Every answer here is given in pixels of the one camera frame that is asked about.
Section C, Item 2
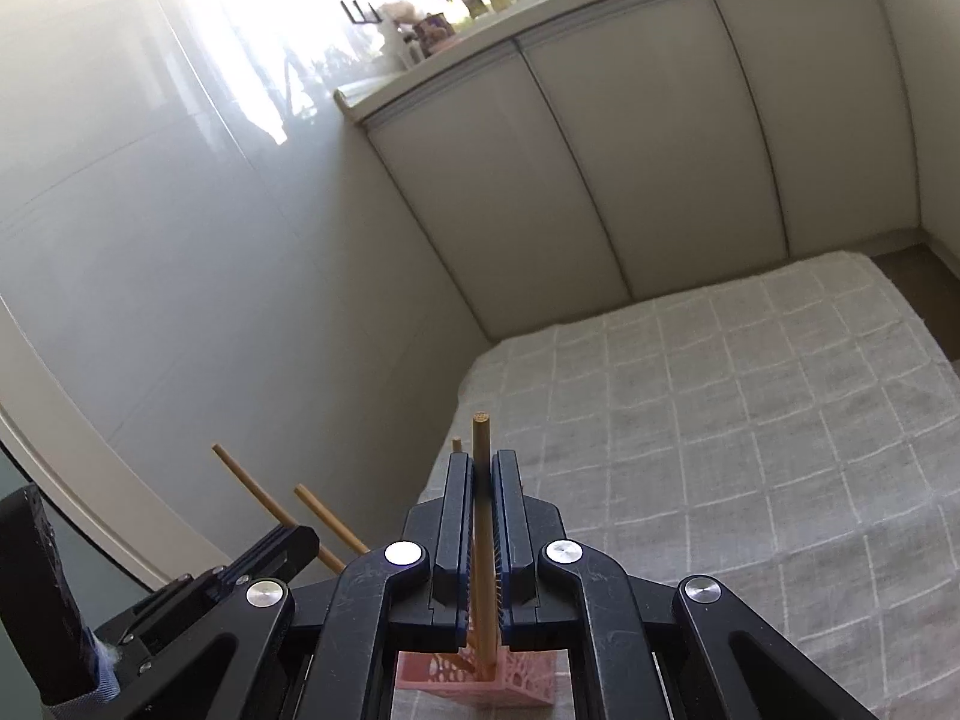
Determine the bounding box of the white cabinet door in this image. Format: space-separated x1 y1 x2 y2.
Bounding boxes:
868 0 960 275
707 0 929 257
366 43 632 342
520 0 790 299

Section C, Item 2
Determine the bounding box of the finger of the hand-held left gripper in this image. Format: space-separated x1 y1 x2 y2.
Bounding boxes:
227 526 322 586
0 484 119 707

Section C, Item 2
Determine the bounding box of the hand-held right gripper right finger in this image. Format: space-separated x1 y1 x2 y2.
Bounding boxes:
490 449 880 720

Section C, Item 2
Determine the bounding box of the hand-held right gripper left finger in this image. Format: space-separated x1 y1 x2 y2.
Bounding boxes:
90 452 476 720

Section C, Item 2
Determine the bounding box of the pink perforated utensil holder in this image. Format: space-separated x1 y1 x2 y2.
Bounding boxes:
393 648 560 710

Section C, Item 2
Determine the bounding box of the grey checked tablecloth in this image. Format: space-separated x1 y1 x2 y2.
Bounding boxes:
390 250 960 720

